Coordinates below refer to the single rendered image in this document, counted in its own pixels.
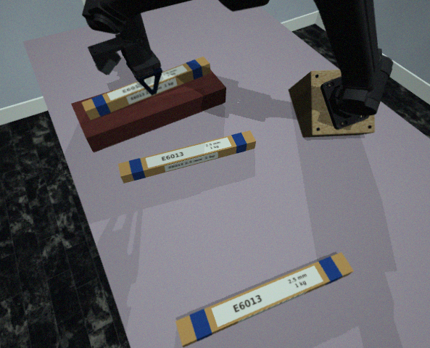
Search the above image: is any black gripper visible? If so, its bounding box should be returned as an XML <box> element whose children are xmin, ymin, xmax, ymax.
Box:
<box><xmin>126</xmin><ymin>33</ymin><xmax>162</xmax><ymax>95</ymax></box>

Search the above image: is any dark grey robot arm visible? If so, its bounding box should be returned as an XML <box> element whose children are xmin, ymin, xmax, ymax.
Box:
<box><xmin>82</xmin><ymin>0</ymin><xmax>393</xmax><ymax>129</ymax></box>

